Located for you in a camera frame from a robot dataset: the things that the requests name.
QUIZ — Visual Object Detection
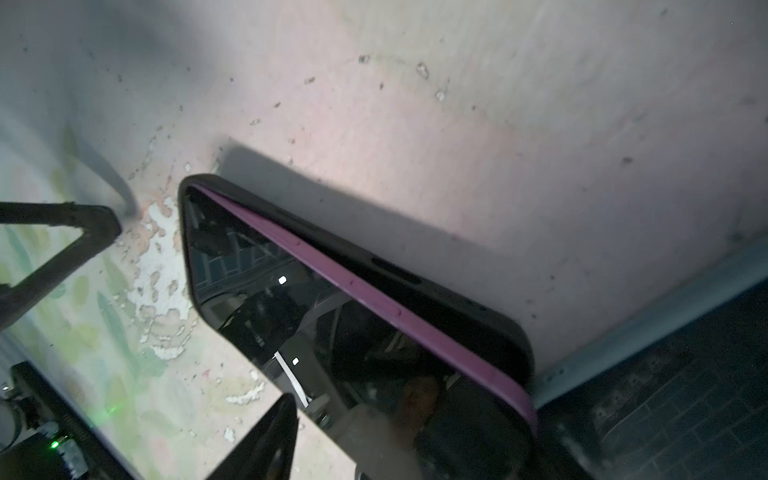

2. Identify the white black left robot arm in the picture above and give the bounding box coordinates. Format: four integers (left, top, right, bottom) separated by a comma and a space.
1, 202, 131, 479

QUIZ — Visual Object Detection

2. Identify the purple edged phone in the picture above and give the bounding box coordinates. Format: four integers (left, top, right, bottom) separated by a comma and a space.
179, 182, 537, 479

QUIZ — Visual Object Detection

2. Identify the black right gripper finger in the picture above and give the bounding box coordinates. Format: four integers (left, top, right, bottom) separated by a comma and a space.
208, 394, 298, 480

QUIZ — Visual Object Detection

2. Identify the black phone case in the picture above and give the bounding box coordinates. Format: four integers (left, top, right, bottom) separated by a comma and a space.
178, 174, 535, 386

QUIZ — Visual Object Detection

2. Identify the blue phone black screen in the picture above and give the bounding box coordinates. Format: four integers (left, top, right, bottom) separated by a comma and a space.
540, 282, 767, 479

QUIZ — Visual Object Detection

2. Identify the light blue phone case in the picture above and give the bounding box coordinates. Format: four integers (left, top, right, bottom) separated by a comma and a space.
525, 239, 767, 479

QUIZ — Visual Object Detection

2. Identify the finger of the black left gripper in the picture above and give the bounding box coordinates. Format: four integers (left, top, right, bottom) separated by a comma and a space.
0, 202, 124, 331

